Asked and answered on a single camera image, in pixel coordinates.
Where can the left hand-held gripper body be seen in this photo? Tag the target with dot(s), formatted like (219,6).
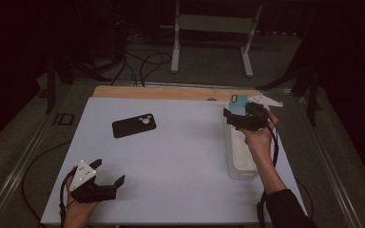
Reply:
(88,191)

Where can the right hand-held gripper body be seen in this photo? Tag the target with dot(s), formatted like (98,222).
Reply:
(253,120)

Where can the iridescent phone case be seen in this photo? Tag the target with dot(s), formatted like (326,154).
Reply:
(241,106)

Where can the white plastic container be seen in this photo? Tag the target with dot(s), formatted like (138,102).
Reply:
(240,155)

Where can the black phone case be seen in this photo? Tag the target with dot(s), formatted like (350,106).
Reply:
(130,126)

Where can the person's right hand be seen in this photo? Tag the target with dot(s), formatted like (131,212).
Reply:
(261,141)

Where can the person's left hand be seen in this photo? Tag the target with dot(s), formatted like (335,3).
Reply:
(77,213)

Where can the black tripod stand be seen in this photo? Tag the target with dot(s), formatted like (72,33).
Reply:
(50,91)
(312,98)

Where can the white table mat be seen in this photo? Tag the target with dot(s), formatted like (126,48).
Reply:
(177,158)

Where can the grey metal stand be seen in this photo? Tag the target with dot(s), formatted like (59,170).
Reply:
(215,23)

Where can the black rectangular floor frame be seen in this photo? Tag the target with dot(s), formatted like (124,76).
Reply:
(54,119)

